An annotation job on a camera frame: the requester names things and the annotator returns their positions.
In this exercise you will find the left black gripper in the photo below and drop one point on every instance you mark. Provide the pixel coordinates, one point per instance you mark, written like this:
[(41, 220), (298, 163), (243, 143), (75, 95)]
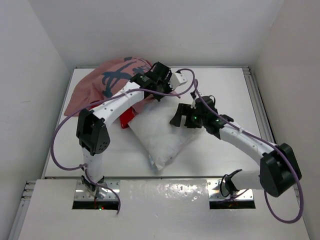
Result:
[(166, 82)]

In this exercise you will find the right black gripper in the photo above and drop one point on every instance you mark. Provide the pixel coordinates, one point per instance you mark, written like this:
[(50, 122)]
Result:
[(186, 116)]

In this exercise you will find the aluminium frame rail right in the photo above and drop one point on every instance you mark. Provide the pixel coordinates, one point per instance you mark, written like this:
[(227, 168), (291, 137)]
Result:
[(263, 122)]

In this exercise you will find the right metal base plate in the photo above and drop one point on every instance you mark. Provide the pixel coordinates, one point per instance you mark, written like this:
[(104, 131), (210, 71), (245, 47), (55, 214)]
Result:
[(215, 195)]

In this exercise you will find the red patterned pillowcase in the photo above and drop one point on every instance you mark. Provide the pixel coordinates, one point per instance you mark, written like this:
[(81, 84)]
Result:
[(105, 81)]

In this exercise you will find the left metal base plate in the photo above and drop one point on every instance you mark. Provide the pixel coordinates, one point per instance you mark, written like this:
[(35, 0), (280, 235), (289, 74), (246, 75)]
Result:
[(83, 194)]

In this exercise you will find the metal base plate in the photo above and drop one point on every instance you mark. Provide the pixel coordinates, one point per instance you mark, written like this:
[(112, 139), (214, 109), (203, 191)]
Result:
[(215, 195), (83, 194)]

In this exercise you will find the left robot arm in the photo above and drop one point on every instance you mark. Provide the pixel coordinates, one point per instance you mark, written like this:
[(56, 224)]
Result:
[(92, 125)]

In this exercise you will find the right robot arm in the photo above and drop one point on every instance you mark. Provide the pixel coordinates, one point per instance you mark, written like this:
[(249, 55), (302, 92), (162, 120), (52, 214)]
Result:
[(277, 163)]

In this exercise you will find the white pillow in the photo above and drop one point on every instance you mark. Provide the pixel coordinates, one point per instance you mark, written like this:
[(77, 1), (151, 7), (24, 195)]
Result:
[(162, 140)]

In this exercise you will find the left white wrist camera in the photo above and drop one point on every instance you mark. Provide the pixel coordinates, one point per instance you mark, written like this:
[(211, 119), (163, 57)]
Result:
[(177, 80)]

